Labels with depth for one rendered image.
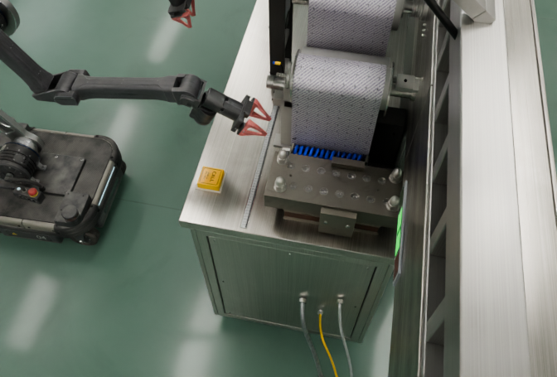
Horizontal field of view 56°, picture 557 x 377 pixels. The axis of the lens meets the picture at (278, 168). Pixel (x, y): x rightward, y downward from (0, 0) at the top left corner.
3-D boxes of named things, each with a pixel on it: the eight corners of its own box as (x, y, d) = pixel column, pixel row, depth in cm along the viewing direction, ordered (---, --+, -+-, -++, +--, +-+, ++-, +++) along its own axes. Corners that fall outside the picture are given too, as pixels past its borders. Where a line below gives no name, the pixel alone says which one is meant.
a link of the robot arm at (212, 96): (203, 96, 145) (209, 81, 148) (195, 109, 150) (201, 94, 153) (225, 108, 147) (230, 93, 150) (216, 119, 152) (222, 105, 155)
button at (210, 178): (203, 170, 168) (202, 165, 166) (225, 173, 168) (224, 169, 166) (197, 187, 164) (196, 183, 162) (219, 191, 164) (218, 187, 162)
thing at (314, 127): (291, 143, 159) (292, 103, 144) (368, 156, 157) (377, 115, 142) (290, 145, 159) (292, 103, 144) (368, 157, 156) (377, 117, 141)
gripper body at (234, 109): (235, 133, 152) (212, 123, 150) (244, 108, 158) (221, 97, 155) (244, 122, 147) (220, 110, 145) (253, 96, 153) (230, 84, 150)
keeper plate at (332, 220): (318, 225, 156) (321, 206, 147) (352, 231, 154) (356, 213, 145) (317, 233, 154) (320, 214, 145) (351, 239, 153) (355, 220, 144)
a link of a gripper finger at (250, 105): (262, 137, 156) (234, 124, 153) (267, 120, 160) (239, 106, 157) (272, 126, 151) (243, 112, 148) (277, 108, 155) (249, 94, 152)
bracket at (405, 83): (396, 77, 140) (397, 71, 139) (418, 80, 140) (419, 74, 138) (394, 90, 137) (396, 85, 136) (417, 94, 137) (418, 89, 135)
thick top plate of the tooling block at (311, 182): (275, 162, 162) (274, 150, 157) (405, 183, 157) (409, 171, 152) (263, 205, 152) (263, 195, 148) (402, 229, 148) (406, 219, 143)
